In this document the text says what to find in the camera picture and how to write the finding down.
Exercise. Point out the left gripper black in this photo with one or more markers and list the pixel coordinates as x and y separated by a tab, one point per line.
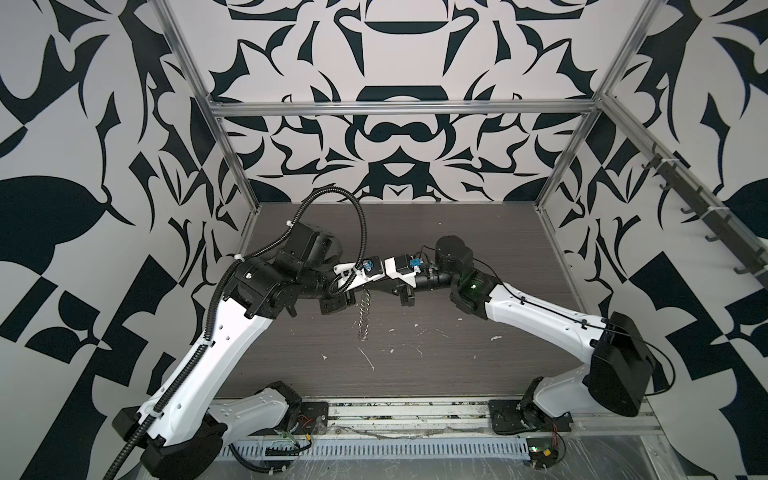
328	302

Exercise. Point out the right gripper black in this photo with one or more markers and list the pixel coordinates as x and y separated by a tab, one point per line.
401	289

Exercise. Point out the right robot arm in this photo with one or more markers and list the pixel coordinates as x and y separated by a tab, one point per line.
616	363

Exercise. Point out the wall hook rail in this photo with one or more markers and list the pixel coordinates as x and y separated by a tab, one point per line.
722	221

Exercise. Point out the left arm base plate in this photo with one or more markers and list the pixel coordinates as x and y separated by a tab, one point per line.
306	418

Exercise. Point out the white slotted cable duct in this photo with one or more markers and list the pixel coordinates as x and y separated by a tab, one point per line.
388	449

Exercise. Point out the small circuit board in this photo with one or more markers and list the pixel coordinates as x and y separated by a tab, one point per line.
545	453

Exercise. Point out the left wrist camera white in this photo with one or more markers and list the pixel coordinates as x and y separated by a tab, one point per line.
357	276

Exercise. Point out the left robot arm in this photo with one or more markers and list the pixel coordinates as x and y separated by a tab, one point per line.
178	429

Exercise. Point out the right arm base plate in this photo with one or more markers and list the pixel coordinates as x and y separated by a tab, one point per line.
513	417

